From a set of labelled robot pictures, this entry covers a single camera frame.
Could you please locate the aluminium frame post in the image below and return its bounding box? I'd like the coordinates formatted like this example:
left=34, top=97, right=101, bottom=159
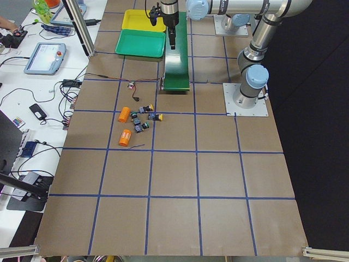
left=62, top=0, right=95, bottom=57

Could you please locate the orange cylinder with white text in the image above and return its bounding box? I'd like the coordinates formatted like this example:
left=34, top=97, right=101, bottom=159
left=118, top=129, right=132, bottom=147

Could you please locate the green plastic bottle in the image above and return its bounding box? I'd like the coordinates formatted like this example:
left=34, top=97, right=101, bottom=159
left=32, top=0, right=53, bottom=24

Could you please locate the black joystick controller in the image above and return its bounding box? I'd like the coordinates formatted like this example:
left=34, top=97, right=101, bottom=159
left=1, top=30, right=28, bottom=49

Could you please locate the blue patterned cloth pouch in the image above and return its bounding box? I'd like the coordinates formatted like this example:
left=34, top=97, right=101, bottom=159
left=41, top=24, right=72, bottom=37

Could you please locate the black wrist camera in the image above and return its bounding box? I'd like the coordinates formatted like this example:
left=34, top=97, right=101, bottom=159
left=149, top=5, right=161, bottom=26

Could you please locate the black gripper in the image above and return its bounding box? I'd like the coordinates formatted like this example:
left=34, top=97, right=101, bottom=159
left=161, top=11, right=179, bottom=50

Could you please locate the yellow plastic tray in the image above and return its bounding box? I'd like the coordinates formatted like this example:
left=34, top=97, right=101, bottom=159
left=122, top=9, right=166, bottom=32

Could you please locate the green conveyor belt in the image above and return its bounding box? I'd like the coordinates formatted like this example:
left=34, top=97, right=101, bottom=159
left=160, top=11, right=190, bottom=92

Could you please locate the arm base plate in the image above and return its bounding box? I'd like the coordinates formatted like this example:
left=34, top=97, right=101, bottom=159
left=223, top=83, right=268, bottom=117
left=214, top=14, right=250, bottom=37

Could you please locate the plain orange cylinder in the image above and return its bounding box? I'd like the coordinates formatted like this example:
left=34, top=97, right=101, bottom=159
left=118, top=106, right=131, bottom=123

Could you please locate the black smartphone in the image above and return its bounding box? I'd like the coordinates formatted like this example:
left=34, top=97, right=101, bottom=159
left=29, top=104, right=47, bottom=121

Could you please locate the green plastic tray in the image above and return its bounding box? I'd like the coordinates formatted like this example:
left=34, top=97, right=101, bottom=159
left=115, top=29, right=166, bottom=58

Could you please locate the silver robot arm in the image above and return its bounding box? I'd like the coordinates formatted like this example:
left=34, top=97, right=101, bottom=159
left=155, top=0, right=312, bottom=108

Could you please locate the yellow push button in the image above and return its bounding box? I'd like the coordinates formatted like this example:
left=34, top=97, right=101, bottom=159
left=148, top=113, right=164, bottom=121
left=139, top=104, right=154, bottom=114

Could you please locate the small motor controller board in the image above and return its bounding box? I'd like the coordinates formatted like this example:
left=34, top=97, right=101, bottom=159
left=128, top=81, right=136, bottom=89

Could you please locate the black power brick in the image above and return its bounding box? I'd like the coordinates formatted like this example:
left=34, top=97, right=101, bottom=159
left=85, top=19, right=101, bottom=26

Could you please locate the black power adapter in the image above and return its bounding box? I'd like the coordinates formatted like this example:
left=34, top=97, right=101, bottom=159
left=62, top=79, right=82, bottom=88

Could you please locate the green push button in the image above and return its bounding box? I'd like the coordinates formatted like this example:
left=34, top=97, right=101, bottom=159
left=130, top=111, right=141, bottom=125
left=134, top=122, right=149, bottom=133

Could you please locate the grey teach pendant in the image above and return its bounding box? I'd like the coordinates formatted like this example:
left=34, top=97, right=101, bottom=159
left=23, top=43, right=67, bottom=75
left=50, top=6, right=73, bottom=27

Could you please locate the blue usb hub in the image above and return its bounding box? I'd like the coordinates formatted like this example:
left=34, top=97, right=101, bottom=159
left=20, top=141, right=37, bottom=158

